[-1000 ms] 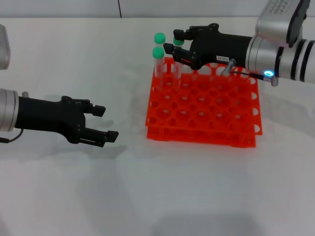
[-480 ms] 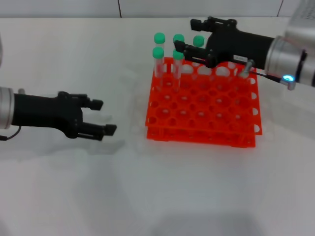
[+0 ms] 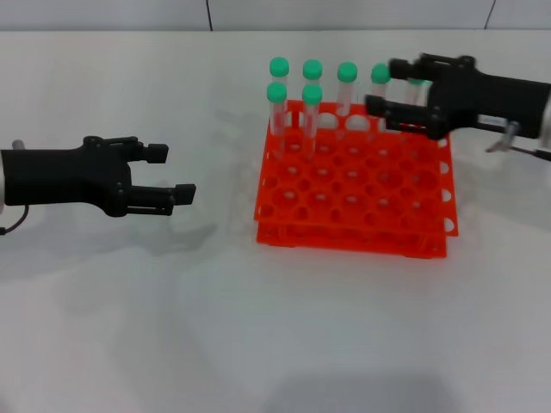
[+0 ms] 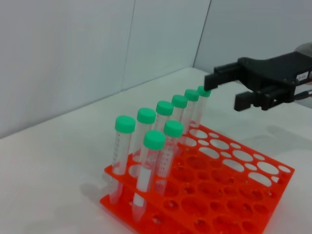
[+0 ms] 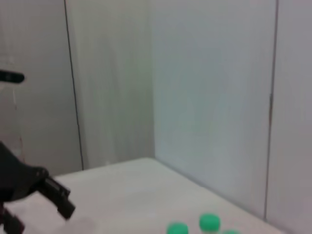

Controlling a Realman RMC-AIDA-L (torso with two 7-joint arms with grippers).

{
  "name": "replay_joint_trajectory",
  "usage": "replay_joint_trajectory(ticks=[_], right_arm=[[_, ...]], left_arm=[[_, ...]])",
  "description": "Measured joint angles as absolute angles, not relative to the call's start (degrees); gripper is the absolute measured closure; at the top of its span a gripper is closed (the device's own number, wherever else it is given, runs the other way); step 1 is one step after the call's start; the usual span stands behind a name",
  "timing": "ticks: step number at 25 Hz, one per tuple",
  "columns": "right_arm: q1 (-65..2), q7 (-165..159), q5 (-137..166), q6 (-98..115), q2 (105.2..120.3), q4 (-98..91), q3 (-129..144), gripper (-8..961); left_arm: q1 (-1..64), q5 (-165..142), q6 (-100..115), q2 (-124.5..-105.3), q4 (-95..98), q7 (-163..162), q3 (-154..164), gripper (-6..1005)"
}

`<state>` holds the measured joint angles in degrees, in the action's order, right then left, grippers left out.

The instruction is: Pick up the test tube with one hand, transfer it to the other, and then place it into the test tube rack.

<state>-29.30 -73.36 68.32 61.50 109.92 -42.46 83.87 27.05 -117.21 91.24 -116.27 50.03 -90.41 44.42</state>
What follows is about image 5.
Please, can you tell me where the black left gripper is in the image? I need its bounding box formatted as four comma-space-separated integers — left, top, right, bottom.
0, 140, 77, 234

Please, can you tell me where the black bar object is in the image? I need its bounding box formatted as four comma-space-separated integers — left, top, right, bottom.
0, 70, 25, 84

